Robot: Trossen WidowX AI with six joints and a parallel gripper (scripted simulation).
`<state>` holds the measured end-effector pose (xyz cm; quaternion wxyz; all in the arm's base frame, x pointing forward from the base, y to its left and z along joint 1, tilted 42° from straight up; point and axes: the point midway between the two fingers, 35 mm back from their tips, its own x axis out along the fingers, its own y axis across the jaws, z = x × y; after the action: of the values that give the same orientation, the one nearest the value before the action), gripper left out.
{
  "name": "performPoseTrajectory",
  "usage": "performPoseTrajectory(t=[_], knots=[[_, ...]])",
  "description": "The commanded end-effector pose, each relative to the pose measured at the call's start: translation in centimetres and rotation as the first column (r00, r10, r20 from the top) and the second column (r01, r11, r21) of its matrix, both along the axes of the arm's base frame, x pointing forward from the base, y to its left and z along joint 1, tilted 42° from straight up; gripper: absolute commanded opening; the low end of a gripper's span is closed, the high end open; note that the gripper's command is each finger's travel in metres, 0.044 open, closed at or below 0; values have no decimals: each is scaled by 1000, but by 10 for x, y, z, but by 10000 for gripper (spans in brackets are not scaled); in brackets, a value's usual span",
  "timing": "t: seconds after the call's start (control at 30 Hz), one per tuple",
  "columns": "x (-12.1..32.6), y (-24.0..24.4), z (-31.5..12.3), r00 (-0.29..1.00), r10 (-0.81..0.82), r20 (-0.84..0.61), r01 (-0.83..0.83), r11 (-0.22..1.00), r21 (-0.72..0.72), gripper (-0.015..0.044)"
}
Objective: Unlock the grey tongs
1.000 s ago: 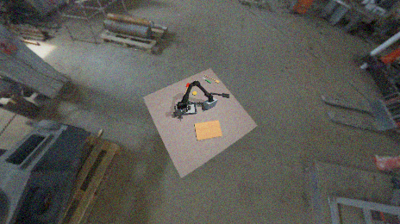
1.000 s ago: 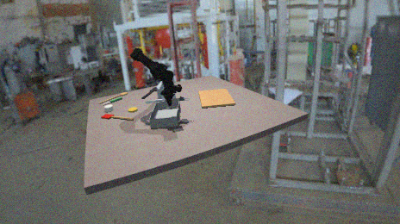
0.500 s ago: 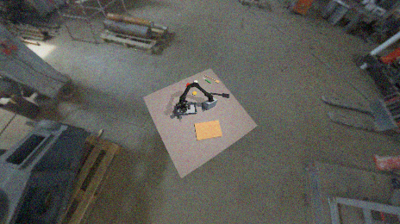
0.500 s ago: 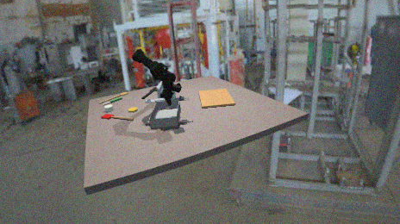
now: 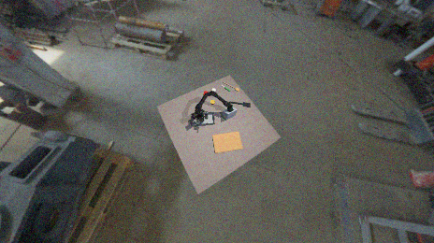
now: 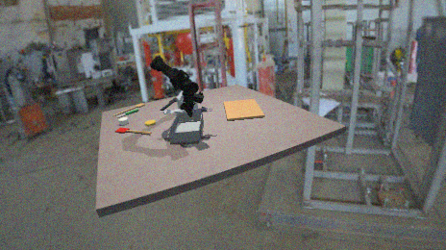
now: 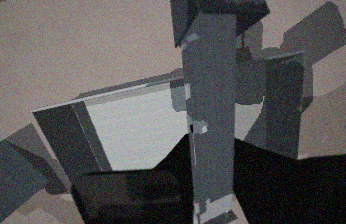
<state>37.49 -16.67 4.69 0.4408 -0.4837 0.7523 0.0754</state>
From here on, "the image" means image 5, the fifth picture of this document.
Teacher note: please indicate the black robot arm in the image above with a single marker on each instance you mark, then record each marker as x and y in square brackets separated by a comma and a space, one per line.
[199, 111]

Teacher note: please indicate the light wooden board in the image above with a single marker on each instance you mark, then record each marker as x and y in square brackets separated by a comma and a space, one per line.
[227, 142]

